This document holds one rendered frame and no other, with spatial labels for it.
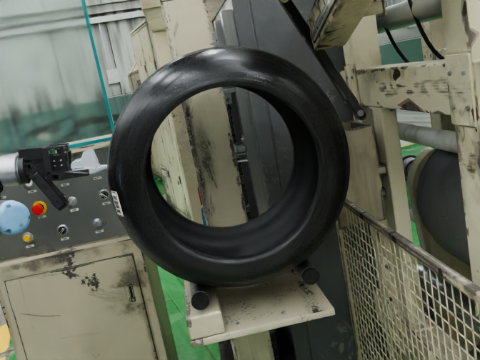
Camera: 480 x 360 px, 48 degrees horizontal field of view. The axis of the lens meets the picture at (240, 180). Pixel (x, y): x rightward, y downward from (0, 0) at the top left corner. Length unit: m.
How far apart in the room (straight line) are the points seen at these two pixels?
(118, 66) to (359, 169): 9.03
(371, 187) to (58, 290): 1.20
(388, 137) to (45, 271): 1.31
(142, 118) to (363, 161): 0.72
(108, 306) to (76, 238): 0.28
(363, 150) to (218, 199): 0.46
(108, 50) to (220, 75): 9.27
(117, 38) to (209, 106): 8.94
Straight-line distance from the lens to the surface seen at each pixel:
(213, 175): 1.65
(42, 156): 1.40
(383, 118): 1.69
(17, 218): 1.30
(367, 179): 1.68
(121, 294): 2.13
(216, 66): 1.25
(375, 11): 1.54
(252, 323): 1.42
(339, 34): 1.52
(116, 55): 10.50
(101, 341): 2.22
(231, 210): 1.67
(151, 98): 1.25
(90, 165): 1.38
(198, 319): 1.37
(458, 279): 1.04
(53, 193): 1.40
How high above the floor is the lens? 1.42
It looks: 11 degrees down
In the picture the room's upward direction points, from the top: 11 degrees counter-clockwise
